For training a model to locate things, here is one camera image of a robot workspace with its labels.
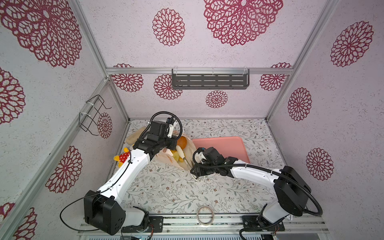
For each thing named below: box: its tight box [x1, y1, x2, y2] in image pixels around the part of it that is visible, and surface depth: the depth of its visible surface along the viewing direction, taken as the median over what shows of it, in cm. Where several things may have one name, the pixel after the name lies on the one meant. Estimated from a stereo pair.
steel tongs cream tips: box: [175, 145, 194, 170], surface depth 87 cm
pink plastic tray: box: [192, 136, 251, 164], surface depth 111 cm
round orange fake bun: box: [177, 136, 187, 150], surface depth 92 cm
